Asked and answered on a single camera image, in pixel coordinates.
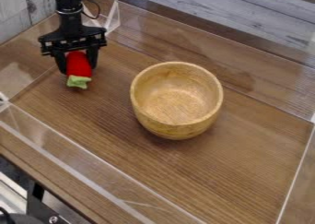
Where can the red plush strawberry toy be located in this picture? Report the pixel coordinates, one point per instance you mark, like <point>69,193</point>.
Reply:
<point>78,71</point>

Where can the light wooden bowl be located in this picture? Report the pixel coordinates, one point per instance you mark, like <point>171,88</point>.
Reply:
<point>176,97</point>

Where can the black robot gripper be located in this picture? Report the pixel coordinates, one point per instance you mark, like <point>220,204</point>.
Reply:
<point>72,36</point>

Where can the clear acrylic corner bracket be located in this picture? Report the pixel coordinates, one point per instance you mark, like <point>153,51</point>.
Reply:
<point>108,21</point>

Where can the clear acrylic tray wall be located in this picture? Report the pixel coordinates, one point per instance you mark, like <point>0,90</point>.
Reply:
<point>240,174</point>

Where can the black metal table leg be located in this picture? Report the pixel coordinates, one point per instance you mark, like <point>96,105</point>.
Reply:
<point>36,209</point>

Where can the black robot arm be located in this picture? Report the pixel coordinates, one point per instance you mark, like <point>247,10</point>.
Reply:
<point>70,7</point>

